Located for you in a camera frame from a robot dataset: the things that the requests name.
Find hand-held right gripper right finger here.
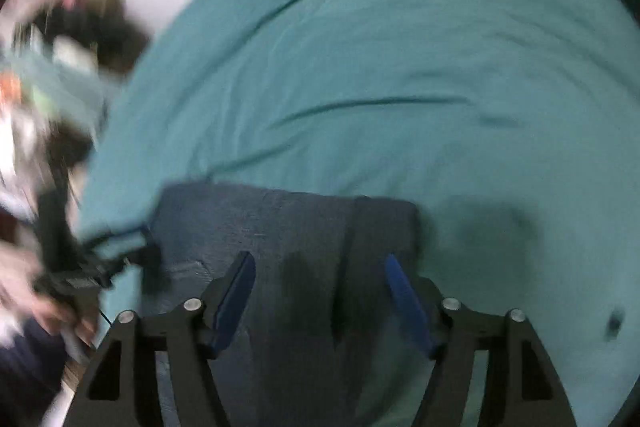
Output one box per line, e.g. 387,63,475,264
384,254,576,427

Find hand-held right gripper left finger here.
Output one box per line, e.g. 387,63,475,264
65,251,257,427

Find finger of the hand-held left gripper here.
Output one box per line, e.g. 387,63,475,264
107,227,163,280

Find dark blue jeans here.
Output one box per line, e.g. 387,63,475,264
142,182,423,427

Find black clothes pile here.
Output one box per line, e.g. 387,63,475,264
50,0,152,76

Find person's left hand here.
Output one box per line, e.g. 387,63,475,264
35,299,98,350

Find pale pink cloth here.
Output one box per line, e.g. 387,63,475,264
0,232,47,309

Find white cloth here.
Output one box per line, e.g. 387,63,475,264
0,107,52,219

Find black fuzzy garment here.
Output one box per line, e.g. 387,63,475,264
45,131,97,168

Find teal cloth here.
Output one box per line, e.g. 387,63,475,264
0,52,109,134

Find light green cloth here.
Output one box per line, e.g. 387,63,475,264
30,86,52,114

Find orange cloth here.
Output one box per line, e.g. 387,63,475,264
0,74,22,106

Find bed with teal sheet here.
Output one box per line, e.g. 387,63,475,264
77,0,640,427

